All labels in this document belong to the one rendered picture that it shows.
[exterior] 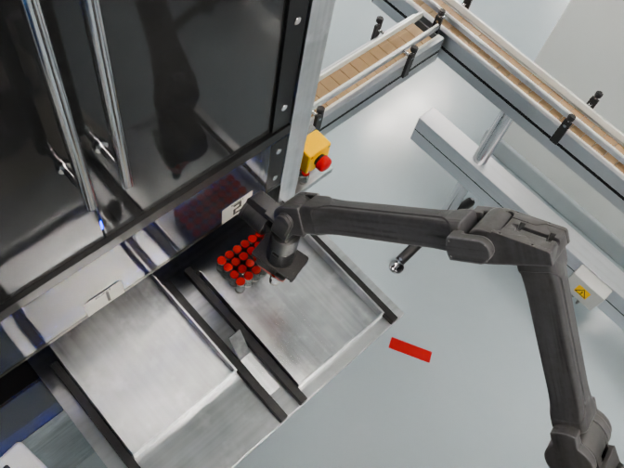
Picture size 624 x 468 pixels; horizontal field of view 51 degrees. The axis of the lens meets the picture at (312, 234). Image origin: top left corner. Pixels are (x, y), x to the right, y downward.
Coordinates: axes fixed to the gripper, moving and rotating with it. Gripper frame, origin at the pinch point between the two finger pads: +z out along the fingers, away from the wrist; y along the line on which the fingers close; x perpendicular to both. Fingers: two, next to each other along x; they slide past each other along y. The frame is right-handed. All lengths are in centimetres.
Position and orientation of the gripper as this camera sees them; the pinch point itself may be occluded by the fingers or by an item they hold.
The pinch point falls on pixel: (276, 273)
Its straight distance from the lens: 142.7
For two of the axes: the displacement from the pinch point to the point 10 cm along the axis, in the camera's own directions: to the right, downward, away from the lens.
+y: -8.3, -5.4, 1.5
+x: -5.4, 7.0, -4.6
